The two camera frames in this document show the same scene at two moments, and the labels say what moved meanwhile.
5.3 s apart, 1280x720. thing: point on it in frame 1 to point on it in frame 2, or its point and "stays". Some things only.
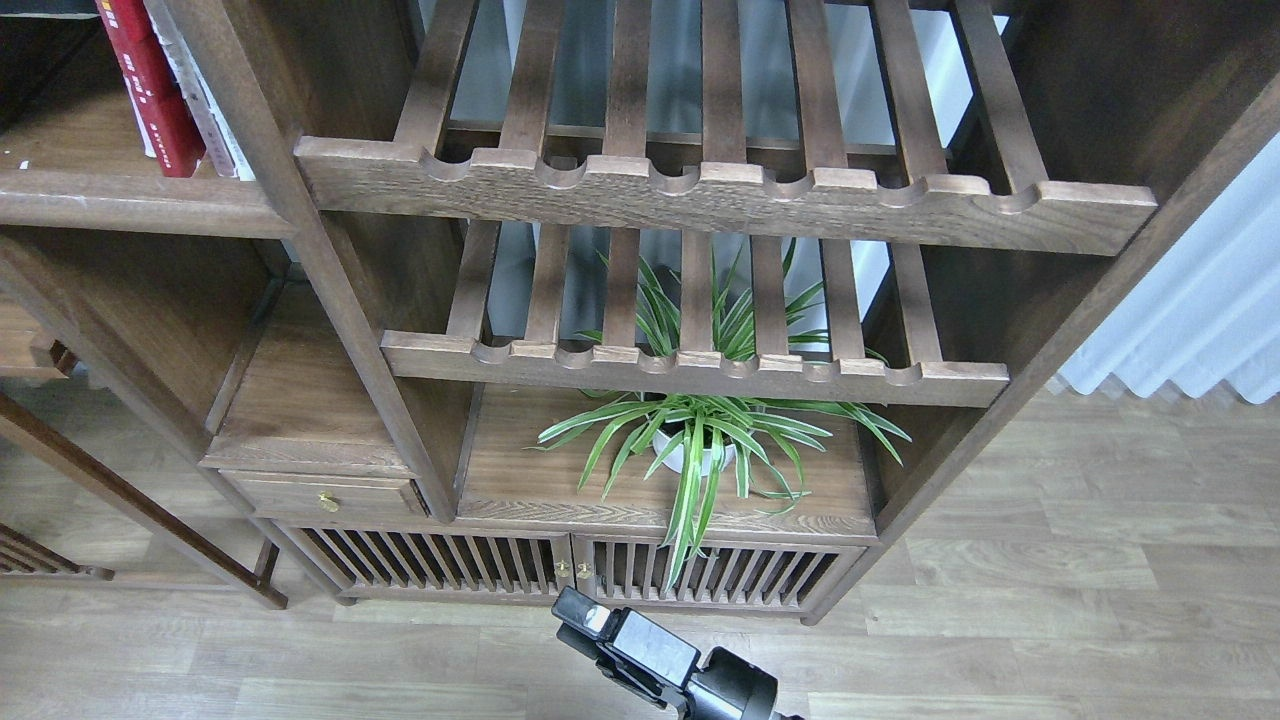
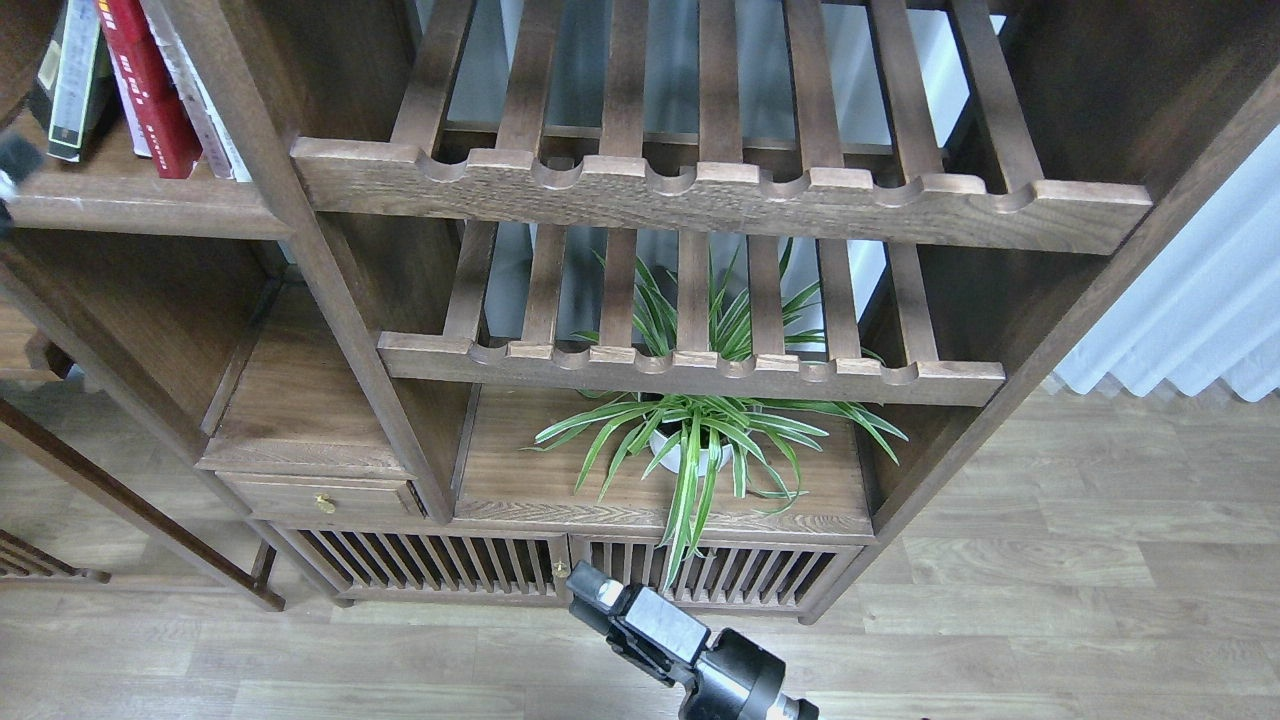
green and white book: x=49 y=9 to x=103 y=104
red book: x=166 y=108 stays
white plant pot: x=677 y=461 stays
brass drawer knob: x=328 y=501 stays
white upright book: x=218 y=136 stays
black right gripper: x=727 y=687 to x=736 y=679
